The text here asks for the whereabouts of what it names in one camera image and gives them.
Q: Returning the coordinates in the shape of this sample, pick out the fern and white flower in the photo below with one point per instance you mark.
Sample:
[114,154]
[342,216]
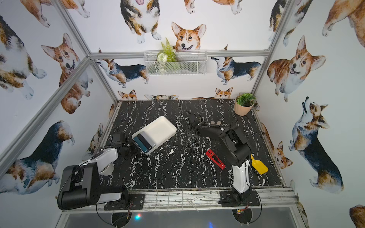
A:
[166,54]

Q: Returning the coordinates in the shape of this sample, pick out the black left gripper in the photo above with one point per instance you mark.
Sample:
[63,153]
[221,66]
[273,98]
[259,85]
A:
[117,139]

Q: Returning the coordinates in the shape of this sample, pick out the potted green plant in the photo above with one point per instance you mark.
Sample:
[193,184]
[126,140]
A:
[244,103]

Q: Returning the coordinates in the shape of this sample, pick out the white plastic storage box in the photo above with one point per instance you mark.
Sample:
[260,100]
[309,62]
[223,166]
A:
[160,130]

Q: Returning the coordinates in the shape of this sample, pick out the yellow plastic shovel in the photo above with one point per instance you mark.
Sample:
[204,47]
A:
[259,166]

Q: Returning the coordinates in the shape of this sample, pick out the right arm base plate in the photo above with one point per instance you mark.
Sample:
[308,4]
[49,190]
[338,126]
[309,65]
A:
[235,199]

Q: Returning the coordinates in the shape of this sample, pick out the red tool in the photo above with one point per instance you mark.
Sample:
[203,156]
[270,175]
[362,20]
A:
[215,159]

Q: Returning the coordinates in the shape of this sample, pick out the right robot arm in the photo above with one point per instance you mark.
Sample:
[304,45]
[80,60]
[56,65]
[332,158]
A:
[236,147]

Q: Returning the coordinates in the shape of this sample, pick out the light grey pruning pliers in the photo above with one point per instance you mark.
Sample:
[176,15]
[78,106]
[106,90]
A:
[148,139]

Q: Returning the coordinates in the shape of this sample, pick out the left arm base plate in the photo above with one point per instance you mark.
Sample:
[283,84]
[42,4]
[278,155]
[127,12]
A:
[133,202]

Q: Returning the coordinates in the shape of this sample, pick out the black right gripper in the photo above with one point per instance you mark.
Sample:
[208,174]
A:
[188,132]

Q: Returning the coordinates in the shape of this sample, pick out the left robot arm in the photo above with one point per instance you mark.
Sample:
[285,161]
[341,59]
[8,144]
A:
[80,185]

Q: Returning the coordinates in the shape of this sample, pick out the white wire basket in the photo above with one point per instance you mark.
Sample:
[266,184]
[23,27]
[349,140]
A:
[183,63]

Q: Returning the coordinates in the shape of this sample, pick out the metal front rail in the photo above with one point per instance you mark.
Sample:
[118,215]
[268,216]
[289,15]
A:
[203,200]

